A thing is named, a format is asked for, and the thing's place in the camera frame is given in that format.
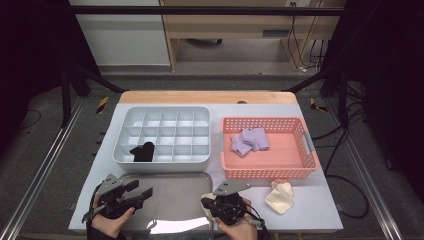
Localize white divided organizer box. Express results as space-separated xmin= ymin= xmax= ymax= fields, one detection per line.
xmin=112 ymin=105 xmax=212 ymax=174

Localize black horizontal crossbar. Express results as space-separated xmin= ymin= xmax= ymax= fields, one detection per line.
xmin=68 ymin=5 xmax=346 ymax=17

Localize black metal stand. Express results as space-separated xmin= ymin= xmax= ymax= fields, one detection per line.
xmin=59 ymin=63 xmax=126 ymax=128
xmin=286 ymin=66 xmax=351 ymax=129

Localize light wooden desk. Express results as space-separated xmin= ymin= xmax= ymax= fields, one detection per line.
xmin=159 ymin=0 xmax=348 ymax=72

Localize white cabinet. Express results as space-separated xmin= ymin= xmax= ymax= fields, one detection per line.
xmin=68 ymin=0 xmax=172 ymax=67

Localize left hand-held gripper cable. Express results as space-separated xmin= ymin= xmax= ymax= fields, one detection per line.
xmin=81 ymin=186 xmax=108 ymax=224

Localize thin black floor cable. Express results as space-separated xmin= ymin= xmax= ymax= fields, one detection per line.
xmin=19 ymin=109 xmax=43 ymax=131

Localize pink perforated plastic basket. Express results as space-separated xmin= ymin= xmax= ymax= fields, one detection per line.
xmin=219 ymin=116 xmax=321 ymax=181

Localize dark curtain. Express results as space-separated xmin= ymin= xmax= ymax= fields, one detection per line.
xmin=0 ymin=0 xmax=101 ymax=161
xmin=319 ymin=0 xmax=424 ymax=194

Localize right hand-held gripper cable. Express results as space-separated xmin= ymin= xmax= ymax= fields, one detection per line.
xmin=245 ymin=203 xmax=268 ymax=240

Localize hand-held gripper cable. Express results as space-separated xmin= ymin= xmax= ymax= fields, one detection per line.
xmin=245 ymin=203 xmax=268 ymax=240
xmin=81 ymin=186 xmax=108 ymax=224

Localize person's left hand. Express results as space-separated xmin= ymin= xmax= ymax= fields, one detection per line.
xmin=90 ymin=196 xmax=136 ymax=239

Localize person's right hand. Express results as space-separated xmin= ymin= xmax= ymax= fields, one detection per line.
xmin=215 ymin=198 xmax=260 ymax=240

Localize hanging cables under desk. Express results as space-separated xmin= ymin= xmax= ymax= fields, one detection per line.
xmin=288 ymin=1 xmax=331 ymax=73

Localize yellow and black tape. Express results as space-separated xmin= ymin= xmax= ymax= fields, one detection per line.
xmin=95 ymin=96 xmax=110 ymax=115
xmin=309 ymin=97 xmax=328 ymax=113

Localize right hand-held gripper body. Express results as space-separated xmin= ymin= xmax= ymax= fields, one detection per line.
xmin=212 ymin=179 xmax=252 ymax=226

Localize black sock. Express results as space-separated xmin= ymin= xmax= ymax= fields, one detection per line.
xmin=142 ymin=141 xmax=156 ymax=163
xmin=129 ymin=145 xmax=145 ymax=163

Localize metal floor rail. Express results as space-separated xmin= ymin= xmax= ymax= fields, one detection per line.
xmin=324 ymin=98 xmax=406 ymax=240
xmin=0 ymin=96 xmax=86 ymax=240

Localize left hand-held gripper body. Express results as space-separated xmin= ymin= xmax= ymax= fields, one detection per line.
xmin=95 ymin=173 xmax=137 ymax=220

